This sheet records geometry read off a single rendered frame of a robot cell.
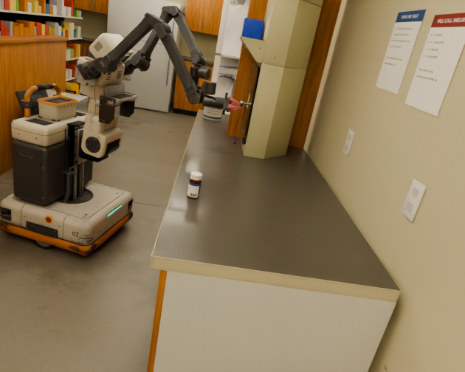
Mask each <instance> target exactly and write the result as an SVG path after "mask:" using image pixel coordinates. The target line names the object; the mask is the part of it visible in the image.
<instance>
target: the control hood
mask: <svg viewBox="0 0 465 372"><path fill-rule="evenodd" d="M239 38H240V39H241V41H242V43H243V44H245V46H246V47H247V49H248V50H249V52H250V54H251V55H252V57H253V58H254V60H255V61H257V62H258V63H262V60H263V56H264V50H265V46H266V42H265V41H262V40H258V39H254V38H247V37H243V36H240V37H239Z"/></svg>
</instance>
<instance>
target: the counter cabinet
mask: <svg viewBox="0 0 465 372"><path fill-rule="evenodd" d="M395 305H396V303H394V302H388V301H383V300H373V299H367V298H361V297H352V296H345V295H340V294H330V293H325V292H314V291H309V290H303V289H293V288H287V287H282V286H271V285H266V284H260V283H250V282H244V281H239V280H229V279H223V278H213V277H208V276H202V275H192V274H186V273H181V272H170V271H165V270H160V273H159V285H158V290H157V296H156V307H155V313H154V324H153V330H152V336H151V347H150V353H149V359H148V369H147V372H368V369H369V367H370V365H371V363H372V360H373V358H374V355H375V353H376V350H377V348H378V346H379V343H380V341H381V339H382V336H383V334H384V332H385V329H386V327H387V325H388V322H389V320H390V317H391V315H392V313H393V310H394V308H395Z"/></svg>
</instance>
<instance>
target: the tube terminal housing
mask: <svg viewBox="0 0 465 372"><path fill-rule="evenodd" d="M321 8H322V7H319V6H317V5H314V4H311V3H308V2H306V1H302V0H268V3H267V7H266V14H265V18H264V26H263V32H262V36H261V40H262V41H265V42H266V46H265V50H264V54H263V60H262V63H258V62H257V61H256V63H257V65H258V66H259V67H260V68H261V70H260V74H259V78H258V85H257V89H256V93H255V100H254V104H253V108H252V114H251V118H250V122H249V129H248V133H247V140H246V139H245V140H246V144H244V145H242V149H243V154H244V156H250V157H255V158H260V159H268V158H272V157H277V156H285V155H286V152H287V148H288V144H289V139H290V136H291V132H292V127H293V124H294V121H295V115H296V111H297V106H298V103H299V99H300V94H301V90H302V87H303V81H304V78H305V75H306V69H307V66H308V62H309V57H310V54H311V48H312V45H313V41H314V36H315V33H316V29H317V24H318V21H319V17H320V11H321ZM268 16H269V23H268V27H267V31H266V24H267V20H268ZM265 32H266V33H265ZM241 144H242V140H241Z"/></svg>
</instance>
